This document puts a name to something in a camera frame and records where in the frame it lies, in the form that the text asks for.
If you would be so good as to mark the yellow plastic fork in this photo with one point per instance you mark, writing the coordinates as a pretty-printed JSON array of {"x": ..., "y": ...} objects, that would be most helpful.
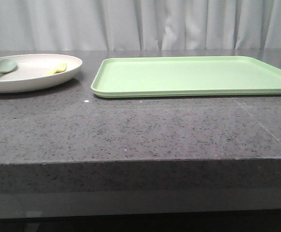
[{"x": 58, "y": 69}]

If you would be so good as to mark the light green tray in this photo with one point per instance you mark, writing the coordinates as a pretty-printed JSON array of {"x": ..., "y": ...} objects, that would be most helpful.
[{"x": 185, "y": 76}]

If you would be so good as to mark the white curtain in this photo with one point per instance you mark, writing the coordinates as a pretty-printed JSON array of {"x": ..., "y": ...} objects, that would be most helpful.
[{"x": 36, "y": 25}]

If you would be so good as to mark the sage green spoon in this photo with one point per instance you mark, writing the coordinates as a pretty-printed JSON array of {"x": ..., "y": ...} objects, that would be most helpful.
[{"x": 7, "y": 66}]

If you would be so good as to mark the beige round plate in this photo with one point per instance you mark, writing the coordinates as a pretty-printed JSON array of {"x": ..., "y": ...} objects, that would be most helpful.
[{"x": 31, "y": 70}]

